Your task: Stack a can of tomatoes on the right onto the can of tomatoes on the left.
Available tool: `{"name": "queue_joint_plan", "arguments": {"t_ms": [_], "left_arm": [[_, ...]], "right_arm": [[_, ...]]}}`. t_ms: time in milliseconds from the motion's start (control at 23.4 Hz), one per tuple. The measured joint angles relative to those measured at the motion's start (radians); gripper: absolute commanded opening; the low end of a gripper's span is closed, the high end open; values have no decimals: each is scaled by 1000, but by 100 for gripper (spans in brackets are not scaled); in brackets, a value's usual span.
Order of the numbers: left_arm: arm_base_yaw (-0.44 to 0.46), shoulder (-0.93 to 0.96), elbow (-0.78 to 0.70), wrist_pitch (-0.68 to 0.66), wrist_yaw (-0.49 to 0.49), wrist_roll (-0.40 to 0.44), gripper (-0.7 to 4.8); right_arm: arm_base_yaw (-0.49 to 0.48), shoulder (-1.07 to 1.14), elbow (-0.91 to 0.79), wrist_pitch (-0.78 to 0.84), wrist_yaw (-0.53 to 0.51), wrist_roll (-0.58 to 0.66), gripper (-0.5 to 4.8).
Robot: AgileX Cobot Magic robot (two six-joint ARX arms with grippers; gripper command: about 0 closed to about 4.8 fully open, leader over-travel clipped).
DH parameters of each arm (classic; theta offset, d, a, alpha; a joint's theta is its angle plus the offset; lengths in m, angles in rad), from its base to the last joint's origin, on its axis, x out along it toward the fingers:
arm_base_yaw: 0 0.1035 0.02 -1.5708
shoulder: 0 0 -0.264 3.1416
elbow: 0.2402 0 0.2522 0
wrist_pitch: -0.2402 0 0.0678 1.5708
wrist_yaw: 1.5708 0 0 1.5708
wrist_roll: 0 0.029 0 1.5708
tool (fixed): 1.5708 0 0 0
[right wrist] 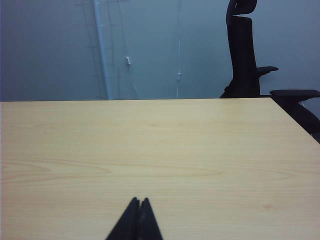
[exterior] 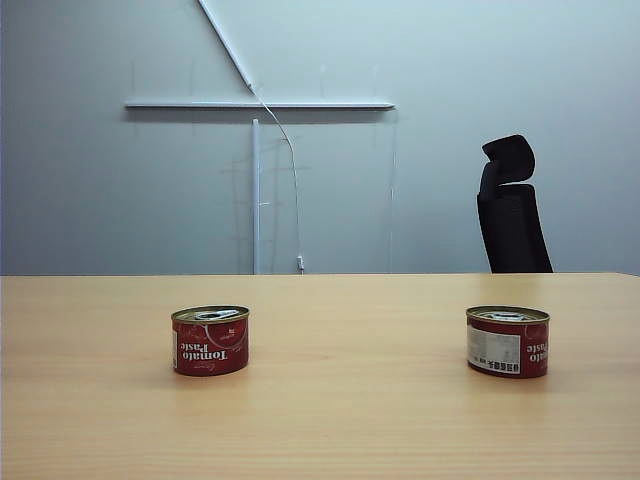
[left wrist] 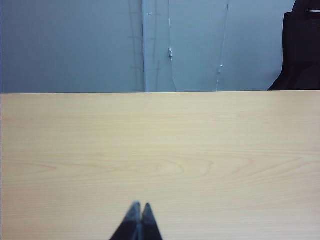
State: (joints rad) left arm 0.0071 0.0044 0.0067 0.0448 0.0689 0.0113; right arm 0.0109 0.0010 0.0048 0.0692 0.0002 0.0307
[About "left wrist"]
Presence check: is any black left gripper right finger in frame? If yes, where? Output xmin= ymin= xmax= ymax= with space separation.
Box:
xmin=139 ymin=202 xmax=164 ymax=240

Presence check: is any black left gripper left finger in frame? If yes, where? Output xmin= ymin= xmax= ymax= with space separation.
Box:
xmin=109 ymin=200 xmax=142 ymax=240

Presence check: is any black office chair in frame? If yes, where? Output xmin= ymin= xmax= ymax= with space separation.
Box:
xmin=266 ymin=0 xmax=320 ymax=91

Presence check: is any thin wall cable, small clip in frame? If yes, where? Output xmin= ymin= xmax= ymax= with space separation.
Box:
xmin=214 ymin=0 xmax=231 ymax=92

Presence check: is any thin wall cable, white clip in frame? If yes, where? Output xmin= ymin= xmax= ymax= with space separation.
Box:
xmin=166 ymin=0 xmax=178 ymax=93

